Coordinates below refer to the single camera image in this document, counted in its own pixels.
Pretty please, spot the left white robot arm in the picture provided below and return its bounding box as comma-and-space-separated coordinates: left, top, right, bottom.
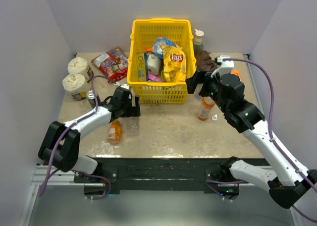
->
38, 86, 141, 182

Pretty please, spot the white paper roll in basket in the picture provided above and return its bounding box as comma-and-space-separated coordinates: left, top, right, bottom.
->
147, 54, 161, 76

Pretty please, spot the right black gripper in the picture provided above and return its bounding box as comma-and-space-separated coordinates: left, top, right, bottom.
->
185, 68, 229, 113

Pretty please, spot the red snack bag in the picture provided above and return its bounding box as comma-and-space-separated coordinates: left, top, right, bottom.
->
91, 47, 128, 82

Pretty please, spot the green soap dispenser bottle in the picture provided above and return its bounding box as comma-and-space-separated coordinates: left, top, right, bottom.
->
193, 29, 204, 54

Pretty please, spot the front toilet paper roll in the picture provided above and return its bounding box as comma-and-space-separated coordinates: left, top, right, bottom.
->
62, 73, 90, 101

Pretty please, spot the crushed clear plastic bottle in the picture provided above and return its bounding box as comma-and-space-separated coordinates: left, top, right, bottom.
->
195, 90, 203, 101

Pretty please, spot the clear water bottle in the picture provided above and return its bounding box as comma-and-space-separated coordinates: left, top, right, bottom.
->
125, 117, 140, 137

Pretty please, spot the black drink can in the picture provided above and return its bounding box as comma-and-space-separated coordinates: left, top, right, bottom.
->
86, 90, 100, 109

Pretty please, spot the small orange juice bottle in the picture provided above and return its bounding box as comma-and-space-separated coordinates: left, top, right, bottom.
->
107, 120, 122, 145

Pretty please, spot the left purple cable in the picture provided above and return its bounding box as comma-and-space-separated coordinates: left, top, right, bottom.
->
38, 74, 121, 197

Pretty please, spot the blue plastic bag in basket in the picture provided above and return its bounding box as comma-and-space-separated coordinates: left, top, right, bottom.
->
152, 37, 179, 59

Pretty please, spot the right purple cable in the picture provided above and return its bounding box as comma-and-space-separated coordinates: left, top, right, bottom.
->
215, 57, 317, 223

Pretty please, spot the blue RIO box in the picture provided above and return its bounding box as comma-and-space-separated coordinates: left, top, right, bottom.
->
136, 53, 148, 82

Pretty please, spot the orange snack box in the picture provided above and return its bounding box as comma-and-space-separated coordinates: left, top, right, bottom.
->
230, 70, 242, 83

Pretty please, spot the orange label tea bottle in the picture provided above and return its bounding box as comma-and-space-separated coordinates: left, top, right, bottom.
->
197, 97, 215, 121

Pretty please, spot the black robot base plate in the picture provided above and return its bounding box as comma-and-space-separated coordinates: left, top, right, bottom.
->
74, 156, 272, 196

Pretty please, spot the yellow Lays chips bag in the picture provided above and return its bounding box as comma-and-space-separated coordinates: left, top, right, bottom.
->
161, 45, 187, 82

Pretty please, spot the rear toilet paper roll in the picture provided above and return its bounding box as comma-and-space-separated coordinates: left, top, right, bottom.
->
67, 57, 94, 82

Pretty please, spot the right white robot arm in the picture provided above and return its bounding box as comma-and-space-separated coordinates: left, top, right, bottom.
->
186, 72, 317, 209

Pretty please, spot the yellow plastic basket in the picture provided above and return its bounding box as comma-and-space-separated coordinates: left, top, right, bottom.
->
127, 18, 196, 104

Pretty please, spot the toilet paper roll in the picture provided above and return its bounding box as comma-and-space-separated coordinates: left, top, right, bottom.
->
62, 73, 90, 101
67, 57, 94, 82

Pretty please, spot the purple pack in basket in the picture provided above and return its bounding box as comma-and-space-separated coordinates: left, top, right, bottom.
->
147, 73, 164, 83

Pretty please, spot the purple cable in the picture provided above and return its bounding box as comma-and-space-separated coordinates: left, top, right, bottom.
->
38, 74, 121, 197
215, 57, 317, 223

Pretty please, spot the white printed bottle cap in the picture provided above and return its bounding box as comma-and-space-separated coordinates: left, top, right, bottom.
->
211, 114, 217, 121

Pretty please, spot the aluminium frame rail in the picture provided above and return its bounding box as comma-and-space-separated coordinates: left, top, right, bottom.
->
246, 63, 263, 112

